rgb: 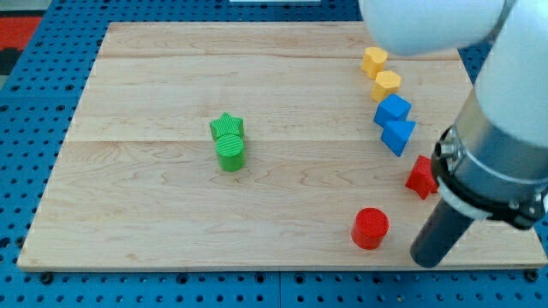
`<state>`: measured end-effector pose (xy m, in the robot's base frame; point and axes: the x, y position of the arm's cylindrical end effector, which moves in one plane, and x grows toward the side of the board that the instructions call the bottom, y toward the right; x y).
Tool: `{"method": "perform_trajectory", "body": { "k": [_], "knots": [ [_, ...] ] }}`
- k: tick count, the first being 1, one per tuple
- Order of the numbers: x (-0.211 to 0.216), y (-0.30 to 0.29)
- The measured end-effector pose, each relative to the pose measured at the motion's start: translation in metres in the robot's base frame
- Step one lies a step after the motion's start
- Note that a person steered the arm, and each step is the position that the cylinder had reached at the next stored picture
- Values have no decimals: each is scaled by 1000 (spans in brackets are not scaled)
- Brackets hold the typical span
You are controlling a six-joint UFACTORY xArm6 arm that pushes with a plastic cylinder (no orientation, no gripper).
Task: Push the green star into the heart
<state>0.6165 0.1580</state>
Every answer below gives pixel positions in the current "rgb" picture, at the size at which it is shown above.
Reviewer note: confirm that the wooden board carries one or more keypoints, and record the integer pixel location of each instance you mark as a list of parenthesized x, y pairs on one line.
[(137, 186)]

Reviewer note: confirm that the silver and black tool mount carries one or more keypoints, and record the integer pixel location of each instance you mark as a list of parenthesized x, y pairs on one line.
[(492, 167)]

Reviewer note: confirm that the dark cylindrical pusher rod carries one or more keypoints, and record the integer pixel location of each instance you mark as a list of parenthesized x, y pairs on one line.
[(442, 229)]

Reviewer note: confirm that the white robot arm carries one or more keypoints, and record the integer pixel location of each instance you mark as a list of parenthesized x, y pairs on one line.
[(515, 71)]

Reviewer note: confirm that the green cylinder block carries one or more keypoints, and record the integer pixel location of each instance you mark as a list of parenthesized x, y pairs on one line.
[(230, 151)]

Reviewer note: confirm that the blue cube block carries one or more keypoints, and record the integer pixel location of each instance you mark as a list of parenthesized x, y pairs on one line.
[(392, 108)]

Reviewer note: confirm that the yellow hexagon block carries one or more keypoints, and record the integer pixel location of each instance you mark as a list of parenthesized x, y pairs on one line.
[(386, 83)]

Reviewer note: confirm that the yellow heart block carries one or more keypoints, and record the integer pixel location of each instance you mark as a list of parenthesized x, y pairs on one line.
[(373, 61)]

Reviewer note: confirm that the green star block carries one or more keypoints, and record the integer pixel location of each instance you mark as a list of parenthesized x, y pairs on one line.
[(227, 124)]

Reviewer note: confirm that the blue triangle block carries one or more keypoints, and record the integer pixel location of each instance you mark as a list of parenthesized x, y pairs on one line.
[(396, 135)]

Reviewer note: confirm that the red star block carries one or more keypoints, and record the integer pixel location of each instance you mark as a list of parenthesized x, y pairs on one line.
[(421, 179)]

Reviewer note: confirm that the red cylinder block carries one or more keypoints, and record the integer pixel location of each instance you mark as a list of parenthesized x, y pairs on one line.
[(370, 227)]

